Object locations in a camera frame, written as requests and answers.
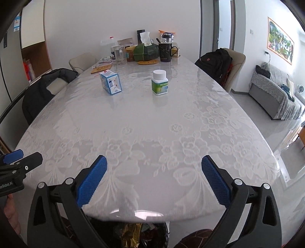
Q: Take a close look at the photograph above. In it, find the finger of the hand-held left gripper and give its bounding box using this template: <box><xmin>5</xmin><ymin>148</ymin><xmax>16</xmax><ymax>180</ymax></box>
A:
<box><xmin>0</xmin><ymin>152</ymin><xmax>43</xmax><ymax>178</ymax></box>
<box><xmin>0</xmin><ymin>149</ymin><xmax>24</xmax><ymax>165</ymax></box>

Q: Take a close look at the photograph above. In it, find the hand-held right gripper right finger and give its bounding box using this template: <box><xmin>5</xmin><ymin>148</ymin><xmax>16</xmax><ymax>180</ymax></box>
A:
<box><xmin>201</xmin><ymin>155</ymin><xmax>283</xmax><ymax>248</ymax></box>

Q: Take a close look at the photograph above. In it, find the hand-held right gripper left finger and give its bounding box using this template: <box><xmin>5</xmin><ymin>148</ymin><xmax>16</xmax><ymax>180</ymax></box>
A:
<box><xmin>27</xmin><ymin>155</ymin><xmax>108</xmax><ymax>248</ymax></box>

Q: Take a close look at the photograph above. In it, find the black trash bin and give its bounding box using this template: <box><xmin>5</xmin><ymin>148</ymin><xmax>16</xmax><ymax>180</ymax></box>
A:
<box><xmin>82</xmin><ymin>212</ymin><xmax>171</xmax><ymax>248</ymax></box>

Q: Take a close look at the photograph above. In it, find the gold snack bag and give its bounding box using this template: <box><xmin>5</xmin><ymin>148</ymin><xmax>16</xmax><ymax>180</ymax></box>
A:
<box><xmin>120</xmin><ymin>223</ymin><xmax>143</xmax><ymax>248</ymax></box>

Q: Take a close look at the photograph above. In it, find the person's left hand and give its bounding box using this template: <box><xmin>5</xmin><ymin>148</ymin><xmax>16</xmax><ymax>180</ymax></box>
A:
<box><xmin>0</xmin><ymin>194</ymin><xmax>21</xmax><ymax>230</ymax></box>

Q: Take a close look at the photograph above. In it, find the black jacket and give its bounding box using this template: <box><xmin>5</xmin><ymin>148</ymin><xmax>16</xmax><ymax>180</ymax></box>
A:
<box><xmin>22</xmin><ymin>68</ymin><xmax>79</xmax><ymax>126</ymax></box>

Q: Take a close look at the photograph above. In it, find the white lace tablecloth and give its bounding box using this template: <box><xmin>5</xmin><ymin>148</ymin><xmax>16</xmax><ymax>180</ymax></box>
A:
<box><xmin>14</xmin><ymin>56</ymin><xmax>279</xmax><ymax>223</ymax></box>

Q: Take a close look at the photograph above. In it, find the wooden shelf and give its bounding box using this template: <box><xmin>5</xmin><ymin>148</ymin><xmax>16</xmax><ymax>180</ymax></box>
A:
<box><xmin>21</xmin><ymin>40</ymin><xmax>52</xmax><ymax>84</ymax></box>

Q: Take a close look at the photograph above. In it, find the grey sofa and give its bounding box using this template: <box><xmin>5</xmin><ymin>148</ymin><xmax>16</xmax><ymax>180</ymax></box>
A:
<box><xmin>249</xmin><ymin>62</ymin><xmax>305</xmax><ymax>120</ymax></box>

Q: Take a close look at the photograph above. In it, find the wooden stool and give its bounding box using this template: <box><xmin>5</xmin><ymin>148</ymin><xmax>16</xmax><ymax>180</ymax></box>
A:
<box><xmin>297</xmin><ymin>126</ymin><xmax>305</xmax><ymax>145</ymax></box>

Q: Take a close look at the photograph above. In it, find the blue white milk carton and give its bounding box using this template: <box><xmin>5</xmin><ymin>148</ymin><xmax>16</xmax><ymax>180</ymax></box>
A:
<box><xmin>99</xmin><ymin>71</ymin><xmax>122</xmax><ymax>96</ymax></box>

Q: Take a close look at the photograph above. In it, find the beige chair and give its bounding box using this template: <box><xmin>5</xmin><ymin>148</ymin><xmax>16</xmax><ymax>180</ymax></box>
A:
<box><xmin>223</xmin><ymin>48</ymin><xmax>246</xmax><ymax>93</ymax></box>
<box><xmin>69</xmin><ymin>52</ymin><xmax>97</xmax><ymax>74</ymax></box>

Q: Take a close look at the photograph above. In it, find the white green pill bottle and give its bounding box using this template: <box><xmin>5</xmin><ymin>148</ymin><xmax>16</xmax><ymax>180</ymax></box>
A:
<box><xmin>151</xmin><ymin>70</ymin><xmax>169</xmax><ymax>96</ymax></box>

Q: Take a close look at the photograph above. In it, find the blue cloth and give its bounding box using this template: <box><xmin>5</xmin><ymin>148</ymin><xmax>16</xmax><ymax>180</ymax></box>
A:
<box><xmin>281</xmin><ymin>85</ymin><xmax>296</xmax><ymax>102</ymax></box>

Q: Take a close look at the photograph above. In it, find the black backpack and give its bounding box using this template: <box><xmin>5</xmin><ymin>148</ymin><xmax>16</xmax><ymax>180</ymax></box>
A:
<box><xmin>195</xmin><ymin>48</ymin><xmax>233</xmax><ymax>87</ymax></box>

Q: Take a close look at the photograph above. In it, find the black bag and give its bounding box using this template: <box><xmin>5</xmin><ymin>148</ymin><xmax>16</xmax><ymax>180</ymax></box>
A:
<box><xmin>256</xmin><ymin>65</ymin><xmax>271</xmax><ymax>79</ymax></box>

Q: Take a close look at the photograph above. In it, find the glass mug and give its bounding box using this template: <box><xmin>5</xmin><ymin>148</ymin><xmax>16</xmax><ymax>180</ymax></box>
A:
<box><xmin>115</xmin><ymin>46</ymin><xmax>127</xmax><ymax>65</ymax></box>

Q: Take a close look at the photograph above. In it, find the brown jar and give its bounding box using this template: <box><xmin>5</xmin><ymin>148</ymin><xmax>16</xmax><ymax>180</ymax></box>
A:
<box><xmin>125</xmin><ymin>46</ymin><xmax>135</xmax><ymax>62</ymax></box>

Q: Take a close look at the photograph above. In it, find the green tissue box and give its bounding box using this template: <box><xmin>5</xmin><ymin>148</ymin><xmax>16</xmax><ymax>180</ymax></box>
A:
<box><xmin>133</xmin><ymin>31</ymin><xmax>160</xmax><ymax>62</ymax></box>

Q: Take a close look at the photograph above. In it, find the clear plastic bottle red cap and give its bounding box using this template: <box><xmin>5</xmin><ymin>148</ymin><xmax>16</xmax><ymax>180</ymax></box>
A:
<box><xmin>100</xmin><ymin>36</ymin><xmax>118</xmax><ymax>47</ymax></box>

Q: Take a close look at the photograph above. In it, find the black mug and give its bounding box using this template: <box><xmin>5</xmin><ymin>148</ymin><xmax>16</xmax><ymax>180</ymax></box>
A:
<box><xmin>158</xmin><ymin>42</ymin><xmax>178</xmax><ymax>62</ymax></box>

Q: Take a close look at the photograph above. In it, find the cardboard box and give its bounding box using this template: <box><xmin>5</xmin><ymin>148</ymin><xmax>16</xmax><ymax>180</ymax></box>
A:
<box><xmin>117</xmin><ymin>38</ymin><xmax>134</xmax><ymax>48</ymax></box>

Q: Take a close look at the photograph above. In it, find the framed wall painting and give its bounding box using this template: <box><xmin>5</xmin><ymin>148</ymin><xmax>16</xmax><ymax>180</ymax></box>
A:
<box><xmin>267</xmin><ymin>17</ymin><xmax>294</xmax><ymax>65</ymax></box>

